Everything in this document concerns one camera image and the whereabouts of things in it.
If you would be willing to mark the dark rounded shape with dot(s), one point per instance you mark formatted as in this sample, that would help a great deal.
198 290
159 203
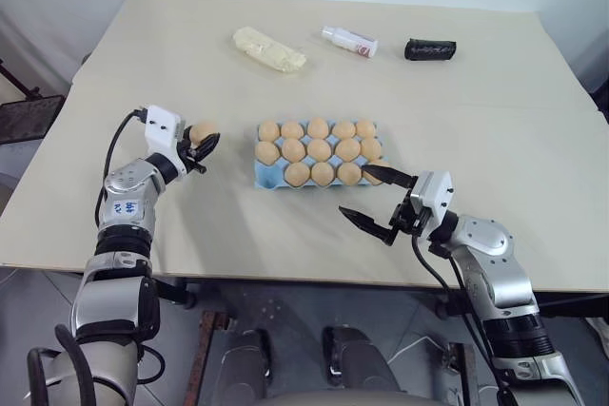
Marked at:
357 363
247 368

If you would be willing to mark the blue egg carton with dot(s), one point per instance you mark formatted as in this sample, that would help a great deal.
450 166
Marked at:
266 178

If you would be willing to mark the black table frame bar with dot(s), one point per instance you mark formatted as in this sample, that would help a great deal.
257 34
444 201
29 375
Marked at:
571 303

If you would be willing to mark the white spray bottle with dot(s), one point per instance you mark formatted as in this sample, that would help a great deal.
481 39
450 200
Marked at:
349 41

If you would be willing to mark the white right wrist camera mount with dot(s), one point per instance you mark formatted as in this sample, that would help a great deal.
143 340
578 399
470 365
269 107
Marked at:
434 192

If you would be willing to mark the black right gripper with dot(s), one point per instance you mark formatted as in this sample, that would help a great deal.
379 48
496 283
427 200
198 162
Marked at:
408 217

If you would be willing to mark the plastic-wrapped pale bread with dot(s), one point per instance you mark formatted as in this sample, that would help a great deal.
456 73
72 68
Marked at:
269 50

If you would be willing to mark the brown egg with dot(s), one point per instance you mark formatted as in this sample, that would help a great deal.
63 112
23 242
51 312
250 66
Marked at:
293 149
269 130
268 151
376 178
318 127
298 174
292 130
371 148
349 173
203 129
319 149
366 128
347 149
322 173
343 129

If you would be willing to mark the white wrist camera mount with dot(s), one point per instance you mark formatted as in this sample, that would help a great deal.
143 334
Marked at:
434 192
162 126

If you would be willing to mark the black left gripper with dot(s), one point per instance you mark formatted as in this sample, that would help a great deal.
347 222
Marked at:
191 163

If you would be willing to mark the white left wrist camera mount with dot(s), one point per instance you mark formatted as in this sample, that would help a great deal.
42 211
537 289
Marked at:
162 126

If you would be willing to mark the black rolled bag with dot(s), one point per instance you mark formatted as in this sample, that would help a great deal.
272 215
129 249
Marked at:
430 49

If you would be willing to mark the black mesh panel stand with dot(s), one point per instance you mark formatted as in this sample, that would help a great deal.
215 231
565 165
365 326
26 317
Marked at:
26 116

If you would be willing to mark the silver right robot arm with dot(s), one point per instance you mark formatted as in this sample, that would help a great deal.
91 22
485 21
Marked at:
495 258

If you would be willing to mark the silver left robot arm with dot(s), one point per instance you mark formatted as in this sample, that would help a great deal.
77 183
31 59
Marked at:
124 197

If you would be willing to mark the rusty metal bar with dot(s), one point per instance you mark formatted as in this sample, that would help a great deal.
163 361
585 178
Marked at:
202 353

